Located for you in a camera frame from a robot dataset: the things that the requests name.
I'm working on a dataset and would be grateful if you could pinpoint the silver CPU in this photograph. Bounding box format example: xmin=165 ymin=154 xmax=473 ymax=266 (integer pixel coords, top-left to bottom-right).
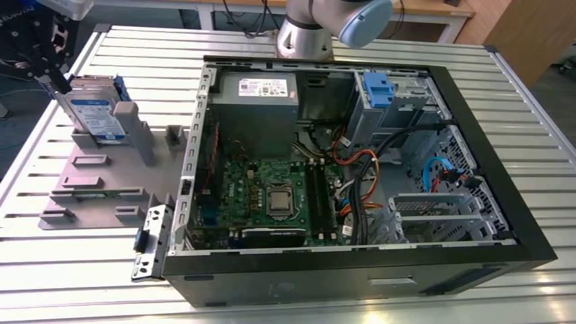
xmin=268 ymin=192 xmax=293 ymax=212

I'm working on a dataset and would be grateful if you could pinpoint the green RAM stick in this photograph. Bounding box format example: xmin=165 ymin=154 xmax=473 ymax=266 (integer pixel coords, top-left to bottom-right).
xmin=70 ymin=190 xmax=120 ymax=200

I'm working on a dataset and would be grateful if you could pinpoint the wooden desk with white frame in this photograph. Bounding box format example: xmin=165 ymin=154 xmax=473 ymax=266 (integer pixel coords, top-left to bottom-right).
xmin=177 ymin=0 xmax=477 ymax=45

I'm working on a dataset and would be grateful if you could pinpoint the black graphics card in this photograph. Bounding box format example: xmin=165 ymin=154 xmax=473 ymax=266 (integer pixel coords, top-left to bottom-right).
xmin=226 ymin=227 xmax=306 ymax=249

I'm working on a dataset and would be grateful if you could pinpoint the metal expansion slot bracket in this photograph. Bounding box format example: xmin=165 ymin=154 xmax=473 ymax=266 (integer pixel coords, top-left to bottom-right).
xmin=129 ymin=202 xmax=176 ymax=283

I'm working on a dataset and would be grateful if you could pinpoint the grey metal drive cage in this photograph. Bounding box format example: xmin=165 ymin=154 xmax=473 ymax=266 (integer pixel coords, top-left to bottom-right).
xmin=345 ymin=69 xmax=453 ymax=149

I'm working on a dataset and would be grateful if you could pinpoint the blue plastic drive latch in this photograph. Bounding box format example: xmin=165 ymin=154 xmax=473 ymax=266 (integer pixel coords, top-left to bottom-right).
xmin=362 ymin=71 xmax=396 ymax=109

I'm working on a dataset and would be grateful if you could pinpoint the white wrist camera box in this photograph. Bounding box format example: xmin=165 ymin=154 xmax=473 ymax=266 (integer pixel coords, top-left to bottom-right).
xmin=34 ymin=0 xmax=96 ymax=21

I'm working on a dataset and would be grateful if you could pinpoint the green motherboard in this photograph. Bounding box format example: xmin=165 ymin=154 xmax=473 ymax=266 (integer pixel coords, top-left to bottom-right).
xmin=186 ymin=158 xmax=356 ymax=250

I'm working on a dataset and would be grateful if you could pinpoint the hard disk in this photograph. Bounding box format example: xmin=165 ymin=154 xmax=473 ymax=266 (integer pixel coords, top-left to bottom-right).
xmin=37 ymin=72 xmax=132 ymax=144

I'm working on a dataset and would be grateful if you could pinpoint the orange wire bundle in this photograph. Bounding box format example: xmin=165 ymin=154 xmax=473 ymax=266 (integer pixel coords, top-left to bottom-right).
xmin=332 ymin=126 xmax=384 ymax=217

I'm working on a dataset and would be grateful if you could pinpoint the CPU socket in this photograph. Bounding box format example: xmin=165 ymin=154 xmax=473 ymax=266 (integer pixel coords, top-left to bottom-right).
xmin=261 ymin=181 xmax=301 ymax=221

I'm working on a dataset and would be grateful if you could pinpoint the grey parts rack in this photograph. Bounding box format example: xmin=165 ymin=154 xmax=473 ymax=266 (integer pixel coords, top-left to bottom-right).
xmin=37 ymin=102 xmax=189 ymax=231

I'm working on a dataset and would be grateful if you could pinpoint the metal disk bay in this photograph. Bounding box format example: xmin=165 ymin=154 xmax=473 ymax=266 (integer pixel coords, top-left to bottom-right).
xmin=386 ymin=192 xmax=505 ymax=244

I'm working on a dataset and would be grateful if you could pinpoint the grey power supply unit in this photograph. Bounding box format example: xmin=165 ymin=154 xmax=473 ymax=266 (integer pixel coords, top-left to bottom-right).
xmin=209 ymin=71 xmax=300 ymax=159

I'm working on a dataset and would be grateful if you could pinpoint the black PC case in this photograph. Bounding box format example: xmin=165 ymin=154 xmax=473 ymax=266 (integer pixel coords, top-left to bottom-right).
xmin=160 ymin=55 xmax=558 ymax=308

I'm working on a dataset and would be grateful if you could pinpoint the thick black cable bundle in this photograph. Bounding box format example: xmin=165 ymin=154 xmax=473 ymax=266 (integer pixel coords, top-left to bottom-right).
xmin=348 ymin=123 xmax=444 ymax=246

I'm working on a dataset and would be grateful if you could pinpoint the brown wooden cabinet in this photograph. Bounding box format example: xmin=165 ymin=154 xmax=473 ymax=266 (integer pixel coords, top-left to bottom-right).
xmin=482 ymin=0 xmax=576 ymax=88

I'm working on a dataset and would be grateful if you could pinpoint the blue data wire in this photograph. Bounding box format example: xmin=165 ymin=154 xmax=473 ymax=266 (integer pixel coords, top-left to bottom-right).
xmin=422 ymin=155 xmax=456 ymax=193

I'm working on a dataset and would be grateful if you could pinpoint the black RAM slot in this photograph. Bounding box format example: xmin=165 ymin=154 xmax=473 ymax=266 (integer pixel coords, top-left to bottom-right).
xmin=314 ymin=158 xmax=338 ymax=239
xmin=304 ymin=159 xmax=325 ymax=240

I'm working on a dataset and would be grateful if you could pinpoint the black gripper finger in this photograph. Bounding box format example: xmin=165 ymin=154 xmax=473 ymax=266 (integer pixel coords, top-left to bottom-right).
xmin=33 ymin=18 xmax=76 ymax=95

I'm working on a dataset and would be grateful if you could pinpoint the power wire with black connector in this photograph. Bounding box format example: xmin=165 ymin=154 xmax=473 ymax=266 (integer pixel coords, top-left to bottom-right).
xmin=436 ymin=169 xmax=482 ymax=194

